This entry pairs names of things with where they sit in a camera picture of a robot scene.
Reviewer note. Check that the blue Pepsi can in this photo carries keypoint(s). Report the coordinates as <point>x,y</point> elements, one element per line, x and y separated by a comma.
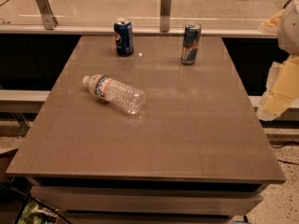
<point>123,32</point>

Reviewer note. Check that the glass railing panel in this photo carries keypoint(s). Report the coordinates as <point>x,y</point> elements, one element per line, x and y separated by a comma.
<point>16,15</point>

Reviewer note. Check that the left metal railing bracket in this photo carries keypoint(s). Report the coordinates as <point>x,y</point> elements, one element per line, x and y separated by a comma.
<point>48,18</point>

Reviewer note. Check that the grey table drawer base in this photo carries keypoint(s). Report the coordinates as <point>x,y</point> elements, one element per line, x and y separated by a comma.
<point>151,202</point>

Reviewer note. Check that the clear plastic water bottle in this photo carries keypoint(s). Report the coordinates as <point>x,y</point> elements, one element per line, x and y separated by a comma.
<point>126,98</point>

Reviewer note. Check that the middle metal railing bracket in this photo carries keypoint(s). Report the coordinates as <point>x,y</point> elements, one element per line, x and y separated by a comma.
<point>165,11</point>

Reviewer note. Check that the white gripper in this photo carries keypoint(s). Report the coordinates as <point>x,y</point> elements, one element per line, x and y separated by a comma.
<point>290,32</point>

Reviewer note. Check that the green patterned bag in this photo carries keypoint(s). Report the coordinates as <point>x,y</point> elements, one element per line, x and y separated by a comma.
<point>34,213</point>

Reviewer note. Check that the blue silver Red Bull can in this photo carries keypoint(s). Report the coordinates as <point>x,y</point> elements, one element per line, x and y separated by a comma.
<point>190,43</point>

